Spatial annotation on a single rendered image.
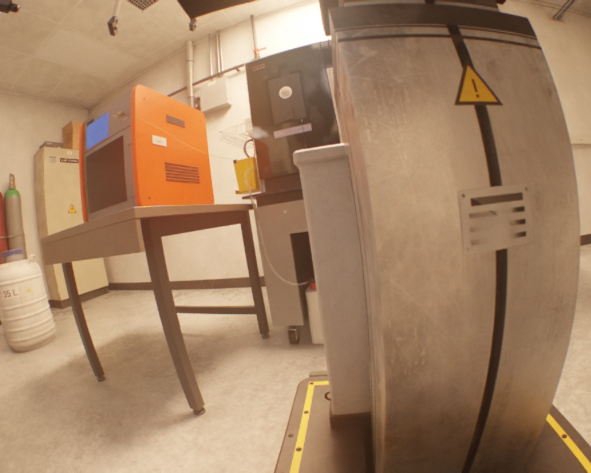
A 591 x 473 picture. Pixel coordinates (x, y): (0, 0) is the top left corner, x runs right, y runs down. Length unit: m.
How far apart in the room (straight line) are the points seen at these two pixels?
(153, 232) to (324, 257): 0.59
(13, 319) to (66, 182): 2.07
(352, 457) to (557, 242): 0.36
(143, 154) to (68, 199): 2.95
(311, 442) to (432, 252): 0.36
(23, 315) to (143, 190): 1.63
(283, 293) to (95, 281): 3.03
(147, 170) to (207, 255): 2.04
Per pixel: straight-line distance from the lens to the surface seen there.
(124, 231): 0.80
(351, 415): 0.46
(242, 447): 0.87
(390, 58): 0.19
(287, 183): 1.27
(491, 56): 0.22
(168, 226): 0.90
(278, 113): 1.33
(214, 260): 2.82
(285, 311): 1.26
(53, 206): 3.69
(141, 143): 0.92
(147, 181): 0.90
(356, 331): 0.38
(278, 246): 1.19
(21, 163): 4.07
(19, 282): 2.25
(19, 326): 2.30
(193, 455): 0.90
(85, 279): 3.81
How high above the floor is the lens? 0.62
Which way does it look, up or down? 4 degrees down
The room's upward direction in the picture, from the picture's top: 8 degrees counter-clockwise
